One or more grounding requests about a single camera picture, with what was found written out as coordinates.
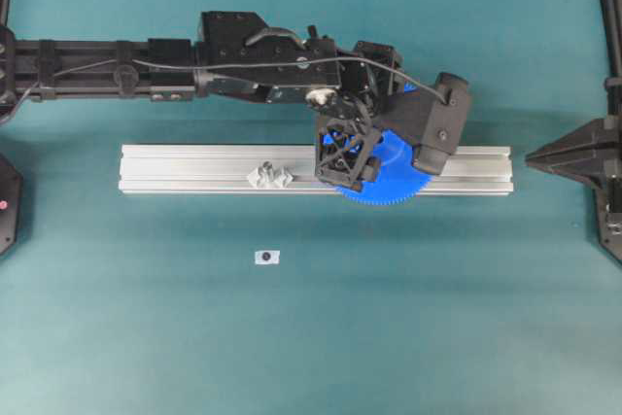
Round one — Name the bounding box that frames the grey bracket of bare shaft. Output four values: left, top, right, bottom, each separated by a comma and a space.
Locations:
247, 166, 294, 190

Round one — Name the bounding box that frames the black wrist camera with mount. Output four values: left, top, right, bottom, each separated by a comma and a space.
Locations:
372, 73, 472, 176

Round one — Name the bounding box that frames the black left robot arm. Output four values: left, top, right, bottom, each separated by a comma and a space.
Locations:
1, 12, 407, 190

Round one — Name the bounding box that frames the silver aluminium extrusion rail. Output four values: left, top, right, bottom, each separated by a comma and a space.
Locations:
119, 145, 514, 196

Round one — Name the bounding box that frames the large blue gear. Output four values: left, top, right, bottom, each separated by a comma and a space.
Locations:
322, 85, 432, 205

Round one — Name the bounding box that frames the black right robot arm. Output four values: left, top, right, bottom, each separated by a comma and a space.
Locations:
318, 74, 621, 259

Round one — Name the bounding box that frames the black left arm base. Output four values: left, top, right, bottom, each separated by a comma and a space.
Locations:
0, 156, 23, 255

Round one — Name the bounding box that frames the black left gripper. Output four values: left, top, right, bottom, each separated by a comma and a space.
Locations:
305, 41, 404, 192

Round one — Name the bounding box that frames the thin black camera cable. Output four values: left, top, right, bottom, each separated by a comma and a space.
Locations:
0, 55, 448, 124

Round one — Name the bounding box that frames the black frame post right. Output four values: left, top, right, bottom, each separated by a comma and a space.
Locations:
600, 0, 621, 90

